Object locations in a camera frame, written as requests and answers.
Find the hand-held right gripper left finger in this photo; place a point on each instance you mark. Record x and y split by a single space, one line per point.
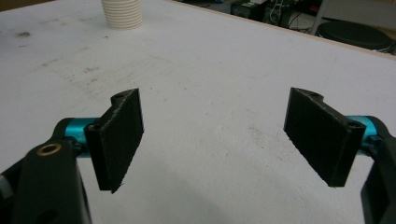
115 140

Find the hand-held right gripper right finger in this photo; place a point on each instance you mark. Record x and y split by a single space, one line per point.
320 133

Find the round black stool seat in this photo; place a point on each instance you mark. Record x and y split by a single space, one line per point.
355 34

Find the grey metal stand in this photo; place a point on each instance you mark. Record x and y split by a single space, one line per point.
351 12

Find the white ribbed paper cup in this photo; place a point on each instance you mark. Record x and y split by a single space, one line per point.
122 14

